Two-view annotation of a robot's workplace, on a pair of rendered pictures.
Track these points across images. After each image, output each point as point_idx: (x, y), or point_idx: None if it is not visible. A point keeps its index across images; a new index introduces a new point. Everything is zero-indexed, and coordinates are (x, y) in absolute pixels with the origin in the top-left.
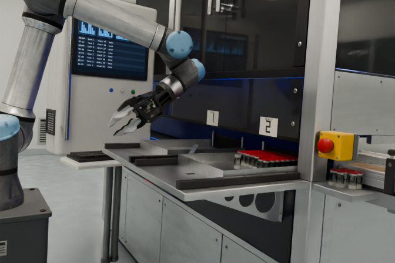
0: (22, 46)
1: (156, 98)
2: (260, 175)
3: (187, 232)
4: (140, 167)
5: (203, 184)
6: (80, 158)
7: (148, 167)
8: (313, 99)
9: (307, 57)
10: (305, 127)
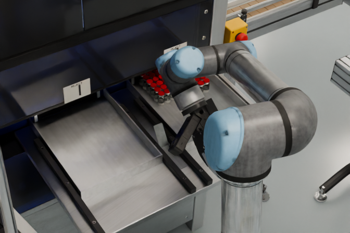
0: (261, 203)
1: None
2: (237, 93)
3: (45, 226)
4: (213, 180)
5: None
6: None
7: (210, 174)
8: (223, 11)
9: None
10: (216, 34)
